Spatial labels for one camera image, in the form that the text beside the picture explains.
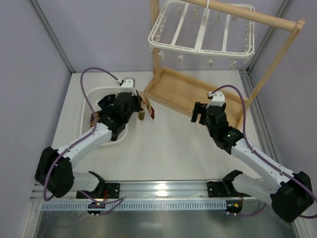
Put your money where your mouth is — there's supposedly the brown argyle sock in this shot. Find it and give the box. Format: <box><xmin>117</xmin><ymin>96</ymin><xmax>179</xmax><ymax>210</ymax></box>
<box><xmin>90</xmin><ymin>112</ymin><xmax>100</xmax><ymax>128</ymax></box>

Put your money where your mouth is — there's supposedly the navy sock beige red toe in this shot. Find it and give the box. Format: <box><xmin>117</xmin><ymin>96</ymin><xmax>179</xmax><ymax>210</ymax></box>
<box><xmin>97</xmin><ymin>94</ymin><xmax>116</xmax><ymax>108</ymax></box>

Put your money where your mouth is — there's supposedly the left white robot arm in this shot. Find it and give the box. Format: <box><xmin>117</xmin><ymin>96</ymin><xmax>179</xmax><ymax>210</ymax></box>
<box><xmin>35</xmin><ymin>92</ymin><xmax>142</xmax><ymax>198</ymax></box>

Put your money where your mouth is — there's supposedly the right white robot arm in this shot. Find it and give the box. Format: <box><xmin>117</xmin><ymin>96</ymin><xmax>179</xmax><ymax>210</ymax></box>
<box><xmin>191</xmin><ymin>102</ymin><xmax>317</xmax><ymax>223</ymax></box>

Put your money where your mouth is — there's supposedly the white plastic clip hanger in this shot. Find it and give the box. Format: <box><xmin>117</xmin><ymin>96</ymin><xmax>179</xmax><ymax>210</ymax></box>
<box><xmin>148</xmin><ymin>0</ymin><xmax>255</xmax><ymax>68</ymax></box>

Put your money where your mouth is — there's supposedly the white perforated plastic basket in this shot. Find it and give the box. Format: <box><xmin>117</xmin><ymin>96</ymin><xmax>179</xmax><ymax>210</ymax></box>
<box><xmin>79</xmin><ymin>87</ymin><xmax>128</xmax><ymax>147</ymax></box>

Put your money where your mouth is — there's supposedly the wooden rack with tray base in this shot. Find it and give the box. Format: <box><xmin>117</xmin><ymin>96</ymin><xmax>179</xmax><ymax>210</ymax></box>
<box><xmin>144</xmin><ymin>0</ymin><xmax>306</xmax><ymax>129</ymax></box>

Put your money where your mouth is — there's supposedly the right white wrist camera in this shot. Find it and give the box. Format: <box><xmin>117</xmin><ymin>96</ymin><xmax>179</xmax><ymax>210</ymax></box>
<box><xmin>207</xmin><ymin>91</ymin><xmax>225</xmax><ymax>107</ymax></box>

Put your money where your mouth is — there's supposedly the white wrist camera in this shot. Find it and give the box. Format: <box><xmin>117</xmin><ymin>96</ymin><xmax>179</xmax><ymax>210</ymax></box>
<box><xmin>116</xmin><ymin>77</ymin><xmax>137</xmax><ymax>96</ymax></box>
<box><xmin>207</xmin><ymin>91</ymin><xmax>225</xmax><ymax>107</ymax></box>

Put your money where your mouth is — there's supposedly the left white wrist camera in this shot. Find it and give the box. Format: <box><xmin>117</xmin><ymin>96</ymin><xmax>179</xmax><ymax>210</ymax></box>
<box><xmin>116</xmin><ymin>77</ymin><xmax>137</xmax><ymax>96</ymax></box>

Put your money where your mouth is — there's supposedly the aluminium mounting rail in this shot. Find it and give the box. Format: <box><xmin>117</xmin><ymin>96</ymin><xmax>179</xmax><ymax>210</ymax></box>
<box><xmin>32</xmin><ymin>178</ymin><xmax>273</xmax><ymax>199</ymax></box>

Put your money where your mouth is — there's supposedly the slotted grey cable duct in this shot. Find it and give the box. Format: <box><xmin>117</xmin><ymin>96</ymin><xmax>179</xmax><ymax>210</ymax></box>
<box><xmin>42</xmin><ymin>200</ymin><xmax>227</xmax><ymax>211</ymax></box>

